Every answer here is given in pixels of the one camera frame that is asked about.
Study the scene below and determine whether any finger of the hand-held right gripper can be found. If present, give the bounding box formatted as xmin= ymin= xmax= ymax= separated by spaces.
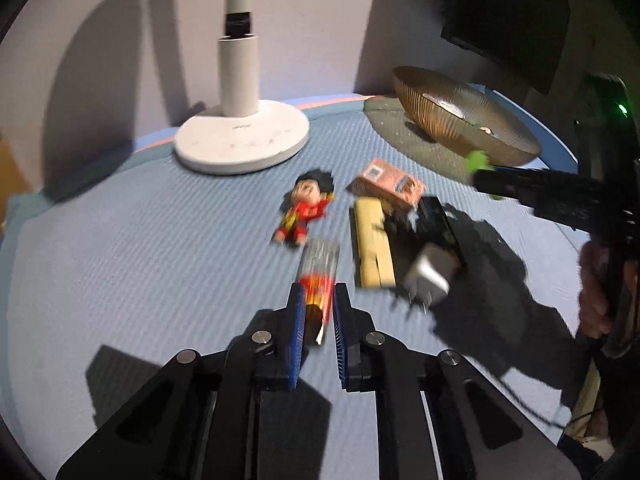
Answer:
xmin=472 ymin=165 xmax=623 ymax=233

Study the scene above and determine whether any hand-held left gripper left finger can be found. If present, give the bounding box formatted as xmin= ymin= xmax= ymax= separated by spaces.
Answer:
xmin=55 ymin=282 xmax=308 ymax=480

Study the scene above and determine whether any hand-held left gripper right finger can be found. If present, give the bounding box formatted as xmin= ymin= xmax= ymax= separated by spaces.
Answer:
xmin=332 ymin=282 xmax=583 ymax=480

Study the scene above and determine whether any red yellow clear lighter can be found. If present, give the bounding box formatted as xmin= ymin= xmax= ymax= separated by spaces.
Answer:
xmin=297 ymin=237 xmax=342 ymax=347

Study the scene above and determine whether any green small toy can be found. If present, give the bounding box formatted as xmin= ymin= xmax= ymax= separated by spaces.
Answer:
xmin=465 ymin=150 xmax=502 ymax=202

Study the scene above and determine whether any golden ribbed bowl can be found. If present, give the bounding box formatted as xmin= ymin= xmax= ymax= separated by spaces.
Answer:
xmin=392 ymin=66 xmax=543 ymax=167

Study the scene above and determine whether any person's right hand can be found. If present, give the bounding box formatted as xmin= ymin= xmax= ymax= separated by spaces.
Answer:
xmin=577 ymin=242 xmax=614 ymax=339

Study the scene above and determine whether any white charger plug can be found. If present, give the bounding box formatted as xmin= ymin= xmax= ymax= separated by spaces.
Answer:
xmin=401 ymin=242 xmax=459 ymax=312

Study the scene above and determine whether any black lighter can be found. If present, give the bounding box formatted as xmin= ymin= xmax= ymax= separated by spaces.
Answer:
xmin=412 ymin=196 xmax=469 ymax=273

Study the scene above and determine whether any red doll figure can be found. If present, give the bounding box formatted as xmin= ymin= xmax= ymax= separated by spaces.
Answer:
xmin=272 ymin=169 xmax=336 ymax=248

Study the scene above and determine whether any orange small box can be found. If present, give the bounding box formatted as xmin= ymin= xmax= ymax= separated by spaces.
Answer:
xmin=348 ymin=158 xmax=427 ymax=211

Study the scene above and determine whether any blue textured mat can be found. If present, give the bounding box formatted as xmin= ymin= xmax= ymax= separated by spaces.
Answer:
xmin=0 ymin=95 xmax=601 ymax=480

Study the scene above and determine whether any black monitor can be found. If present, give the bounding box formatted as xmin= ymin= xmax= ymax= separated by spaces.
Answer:
xmin=440 ymin=0 xmax=572 ymax=96

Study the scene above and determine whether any white desk lamp base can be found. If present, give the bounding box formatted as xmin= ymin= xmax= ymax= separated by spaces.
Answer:
xmin=174 ymin=0 xmax=309 ymax=176

